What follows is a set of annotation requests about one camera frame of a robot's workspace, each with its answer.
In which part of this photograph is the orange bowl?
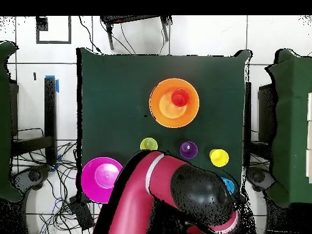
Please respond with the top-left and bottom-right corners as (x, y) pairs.
(148, 77), (200, 129)

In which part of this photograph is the red cup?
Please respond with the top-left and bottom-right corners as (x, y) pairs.
(171, 88), (190, 107)

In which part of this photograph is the pink bowl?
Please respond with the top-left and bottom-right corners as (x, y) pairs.
(80, 157), (123, 204)

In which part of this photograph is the pale translucent yellow cup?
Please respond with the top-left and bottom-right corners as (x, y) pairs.
(140, 137), (158, 151)

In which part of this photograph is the purple cup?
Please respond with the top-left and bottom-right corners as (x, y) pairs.
(179, 141), (199, 160)

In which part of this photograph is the dark green tablecloth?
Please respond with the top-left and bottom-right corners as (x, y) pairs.
(76, 47), (252, 204)

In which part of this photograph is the blue cup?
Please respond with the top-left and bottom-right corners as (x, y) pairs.
(221, 177), (235, 195)

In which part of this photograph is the blue tape strip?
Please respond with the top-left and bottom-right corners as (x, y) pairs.
(44, 74), (60, 93)

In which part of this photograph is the black floor box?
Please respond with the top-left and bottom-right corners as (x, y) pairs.
(68, 196), (95, 231)

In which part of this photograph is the black stool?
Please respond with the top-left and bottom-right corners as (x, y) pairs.
(100, 15), (173, 51)

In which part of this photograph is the neighbouring green cloth table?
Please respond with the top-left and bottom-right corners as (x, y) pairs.
(0, 41), (23, 202)
(264, 48), (312, 208)

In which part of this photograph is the tangle of floor cables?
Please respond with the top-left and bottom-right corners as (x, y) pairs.
(12, 127), (101, 234)

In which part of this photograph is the black table frame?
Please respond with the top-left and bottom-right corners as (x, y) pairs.
(10, 76), (58, 165)

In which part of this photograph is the grey robot pedestal foot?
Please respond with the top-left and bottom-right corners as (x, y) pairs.
(246, 166), (277, 193)
(10, 165), (51, 192)

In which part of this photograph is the black floor cable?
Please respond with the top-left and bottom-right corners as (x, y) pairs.
(77, 15), (104, 55)

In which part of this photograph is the black floor frame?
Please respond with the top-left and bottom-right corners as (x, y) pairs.
(35, 16), (72, 45)

